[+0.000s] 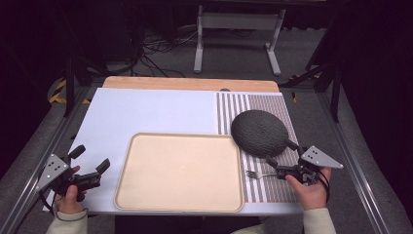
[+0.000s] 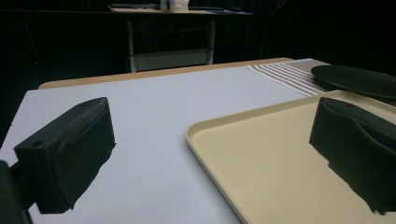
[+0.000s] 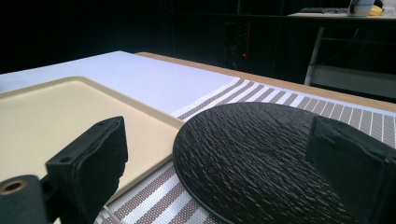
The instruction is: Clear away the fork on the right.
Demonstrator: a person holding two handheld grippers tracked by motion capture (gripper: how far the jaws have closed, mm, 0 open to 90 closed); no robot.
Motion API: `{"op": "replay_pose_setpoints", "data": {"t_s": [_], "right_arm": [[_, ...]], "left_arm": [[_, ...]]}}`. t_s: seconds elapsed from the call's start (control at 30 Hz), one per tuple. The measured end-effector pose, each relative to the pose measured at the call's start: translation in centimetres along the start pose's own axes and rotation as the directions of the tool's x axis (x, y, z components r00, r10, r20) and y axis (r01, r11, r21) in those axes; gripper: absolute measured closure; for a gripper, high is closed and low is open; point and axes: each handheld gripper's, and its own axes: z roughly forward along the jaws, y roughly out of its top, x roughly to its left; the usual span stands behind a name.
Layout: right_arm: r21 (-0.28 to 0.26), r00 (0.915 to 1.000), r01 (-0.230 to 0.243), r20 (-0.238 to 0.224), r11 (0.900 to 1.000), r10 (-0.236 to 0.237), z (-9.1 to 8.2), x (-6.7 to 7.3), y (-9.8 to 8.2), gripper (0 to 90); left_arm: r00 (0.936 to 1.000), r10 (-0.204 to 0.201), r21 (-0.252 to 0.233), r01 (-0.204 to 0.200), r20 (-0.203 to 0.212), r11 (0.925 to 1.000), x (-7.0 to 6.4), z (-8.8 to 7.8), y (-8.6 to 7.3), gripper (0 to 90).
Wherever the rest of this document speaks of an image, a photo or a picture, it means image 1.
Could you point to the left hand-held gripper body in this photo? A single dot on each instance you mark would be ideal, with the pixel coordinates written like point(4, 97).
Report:
point(61, 177)

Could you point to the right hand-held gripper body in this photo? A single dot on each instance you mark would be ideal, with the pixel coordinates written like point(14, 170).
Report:
point(313, 165)

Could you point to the silver fork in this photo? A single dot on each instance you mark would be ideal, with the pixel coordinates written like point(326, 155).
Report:
point(259, 175)

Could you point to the beige plastic tray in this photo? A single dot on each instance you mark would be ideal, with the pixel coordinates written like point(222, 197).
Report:
point(179, 173)

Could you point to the person's left hand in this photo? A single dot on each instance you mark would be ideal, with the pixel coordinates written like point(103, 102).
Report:
point(68, 196)

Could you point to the person's right hand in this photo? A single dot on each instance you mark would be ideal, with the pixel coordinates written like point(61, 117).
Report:
point(311, 191)

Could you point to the striped placemat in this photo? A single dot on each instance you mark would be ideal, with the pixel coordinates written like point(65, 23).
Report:
point(276, 182)

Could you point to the dark grey round plate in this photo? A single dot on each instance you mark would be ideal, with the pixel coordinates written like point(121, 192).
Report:
point(259, 133)

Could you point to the black metal stand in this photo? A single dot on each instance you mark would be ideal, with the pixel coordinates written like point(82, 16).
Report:
point(69, 87)

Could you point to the white table mat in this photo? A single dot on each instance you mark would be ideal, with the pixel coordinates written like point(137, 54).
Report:
point(146, 110)

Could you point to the black tripod stand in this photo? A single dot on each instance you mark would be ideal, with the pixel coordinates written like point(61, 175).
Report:
point(321, 70)

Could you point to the grey metal stand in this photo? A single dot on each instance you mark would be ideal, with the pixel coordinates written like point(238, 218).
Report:
point(238, 35)

